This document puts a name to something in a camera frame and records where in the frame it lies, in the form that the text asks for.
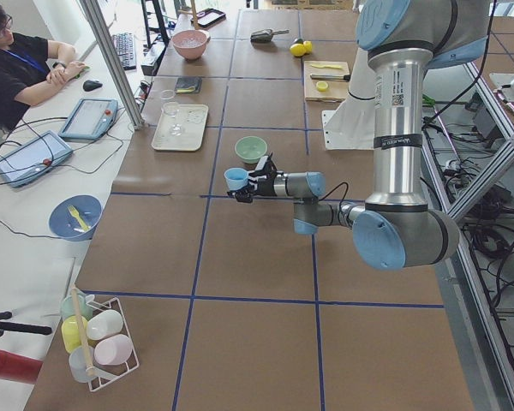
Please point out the wooden cutting board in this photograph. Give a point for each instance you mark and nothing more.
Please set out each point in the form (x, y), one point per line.
(326, 81)

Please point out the wooden rack handle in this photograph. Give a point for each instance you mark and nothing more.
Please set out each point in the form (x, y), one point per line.
(90, 368)

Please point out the far teach pendant tablet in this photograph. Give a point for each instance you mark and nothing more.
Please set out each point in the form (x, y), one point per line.
(90, 119)

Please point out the black keyboard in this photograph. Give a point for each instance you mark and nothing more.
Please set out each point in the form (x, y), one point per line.
(124, 44)

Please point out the white cup in rack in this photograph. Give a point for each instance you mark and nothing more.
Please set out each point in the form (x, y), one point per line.
(105, 324)

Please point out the clear wine glass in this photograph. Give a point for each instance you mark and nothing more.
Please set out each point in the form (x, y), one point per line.
(171, 110)

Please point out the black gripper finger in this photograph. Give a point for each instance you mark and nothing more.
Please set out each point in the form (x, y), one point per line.
(252, 176)
(243, 195)

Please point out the blue bowl with fork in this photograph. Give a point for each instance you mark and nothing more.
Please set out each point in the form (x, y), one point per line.
(64, 226)

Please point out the white wire cup rack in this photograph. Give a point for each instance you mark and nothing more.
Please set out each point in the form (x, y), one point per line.
(107, 375)

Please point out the light blue plastic cup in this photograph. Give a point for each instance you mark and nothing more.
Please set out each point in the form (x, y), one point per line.
(236, 178)

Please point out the cream bear tray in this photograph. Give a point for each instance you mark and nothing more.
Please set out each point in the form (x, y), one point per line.
(193, 118)

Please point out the black tripod handle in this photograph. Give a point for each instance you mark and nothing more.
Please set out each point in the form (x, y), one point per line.
(5, 325)

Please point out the half lemon slice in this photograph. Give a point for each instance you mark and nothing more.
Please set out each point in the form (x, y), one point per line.
(322, 86)

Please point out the teach pendant tablet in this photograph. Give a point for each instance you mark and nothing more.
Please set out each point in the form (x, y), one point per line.
(90, 119)
(30, 161)

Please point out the yellow cup in rack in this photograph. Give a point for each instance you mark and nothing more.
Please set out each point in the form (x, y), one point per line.
(70, 334)

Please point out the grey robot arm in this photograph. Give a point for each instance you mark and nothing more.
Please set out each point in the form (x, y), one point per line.
(394, 228)

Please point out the steel ice scoop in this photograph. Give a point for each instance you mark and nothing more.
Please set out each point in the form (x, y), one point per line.
(266, 35)

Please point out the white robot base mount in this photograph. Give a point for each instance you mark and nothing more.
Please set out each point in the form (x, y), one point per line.
(351, 125)

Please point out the black computer mouse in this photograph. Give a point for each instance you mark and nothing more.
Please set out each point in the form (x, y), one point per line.
(91, 85)

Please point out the grey yellow folded cloth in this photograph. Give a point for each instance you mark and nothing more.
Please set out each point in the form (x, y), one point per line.
(188, 85)

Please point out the yellow plastic knife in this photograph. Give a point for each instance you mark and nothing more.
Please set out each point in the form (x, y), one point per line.
(327, 66)

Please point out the light green bowl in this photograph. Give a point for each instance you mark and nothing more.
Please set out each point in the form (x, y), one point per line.
(250, 149)

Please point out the yellow plastic fork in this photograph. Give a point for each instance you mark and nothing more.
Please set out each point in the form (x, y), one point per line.
(73, 211)

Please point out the pink bowl of ice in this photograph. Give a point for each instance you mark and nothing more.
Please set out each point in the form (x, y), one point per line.
(190, 44)

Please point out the yellow lemon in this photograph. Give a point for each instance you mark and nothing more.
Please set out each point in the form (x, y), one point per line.
(298, 50)
(307, 44)

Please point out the small glass dish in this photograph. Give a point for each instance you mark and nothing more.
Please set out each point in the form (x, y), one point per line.
(167, 94)

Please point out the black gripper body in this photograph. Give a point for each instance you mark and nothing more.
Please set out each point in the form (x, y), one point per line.
(265, 185)

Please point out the yellow lemon front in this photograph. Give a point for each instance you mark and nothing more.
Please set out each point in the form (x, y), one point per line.
(298, 50)

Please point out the aluminium frame post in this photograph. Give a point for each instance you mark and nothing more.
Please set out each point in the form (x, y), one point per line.
(100, 30)

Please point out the pink cup in rack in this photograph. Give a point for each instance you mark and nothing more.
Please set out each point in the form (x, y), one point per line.
(113, 350)

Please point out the green cup in rack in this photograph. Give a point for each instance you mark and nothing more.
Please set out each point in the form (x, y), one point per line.
(67, 308)

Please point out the grey cup in rack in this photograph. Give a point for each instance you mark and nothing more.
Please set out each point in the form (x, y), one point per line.
(78, 366)

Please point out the near teach pendant tablet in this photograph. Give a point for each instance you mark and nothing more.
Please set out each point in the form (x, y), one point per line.
(30, 161)

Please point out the red cylinder bottle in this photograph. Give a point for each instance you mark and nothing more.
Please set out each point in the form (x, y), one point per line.
(19, 368)

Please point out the yellow lemon back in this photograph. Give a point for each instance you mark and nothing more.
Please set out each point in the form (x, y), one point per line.
(307, 44)

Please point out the seated person black shirt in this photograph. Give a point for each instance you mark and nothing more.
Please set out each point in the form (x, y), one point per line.
(32, 70)

